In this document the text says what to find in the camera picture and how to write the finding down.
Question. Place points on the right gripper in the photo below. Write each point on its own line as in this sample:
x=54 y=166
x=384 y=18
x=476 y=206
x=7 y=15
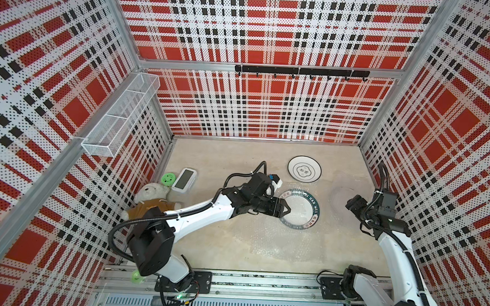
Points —
x=355 y=204

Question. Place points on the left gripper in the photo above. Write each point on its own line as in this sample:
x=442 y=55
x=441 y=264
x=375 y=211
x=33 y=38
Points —
x=276 y=210

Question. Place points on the grey rimmed plate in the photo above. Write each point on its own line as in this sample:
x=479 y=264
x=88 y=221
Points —
x=305 y=210

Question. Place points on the bubble wrap of orange plate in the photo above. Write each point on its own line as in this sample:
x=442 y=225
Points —
x=273 y=239

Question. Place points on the white plate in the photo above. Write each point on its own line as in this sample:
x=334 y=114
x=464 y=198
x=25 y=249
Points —
x=304 y=169

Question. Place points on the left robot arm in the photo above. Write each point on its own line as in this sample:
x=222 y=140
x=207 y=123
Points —
x=148 y=242

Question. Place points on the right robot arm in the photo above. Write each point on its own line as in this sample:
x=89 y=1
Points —
x=393 y=236

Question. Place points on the white digital clock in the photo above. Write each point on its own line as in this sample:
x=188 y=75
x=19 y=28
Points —
x=185 y=180

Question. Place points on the green round button toy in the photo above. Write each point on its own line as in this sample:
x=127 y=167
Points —
x=168 y=179

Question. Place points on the white teddy bear toy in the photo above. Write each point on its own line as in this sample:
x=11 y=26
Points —
x=150 y=196

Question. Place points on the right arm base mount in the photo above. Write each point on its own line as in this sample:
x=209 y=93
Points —
x=330 y=287

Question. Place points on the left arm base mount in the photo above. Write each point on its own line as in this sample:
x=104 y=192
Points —
x=196 y=282

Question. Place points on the black hook rail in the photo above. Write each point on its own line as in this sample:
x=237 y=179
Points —
x=293 y=71

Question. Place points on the green knob on rail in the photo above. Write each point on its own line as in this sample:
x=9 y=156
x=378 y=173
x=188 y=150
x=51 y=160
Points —
x=136 y=278

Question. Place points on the white wire mesh basket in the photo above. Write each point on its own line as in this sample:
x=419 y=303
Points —
x=121 y=116

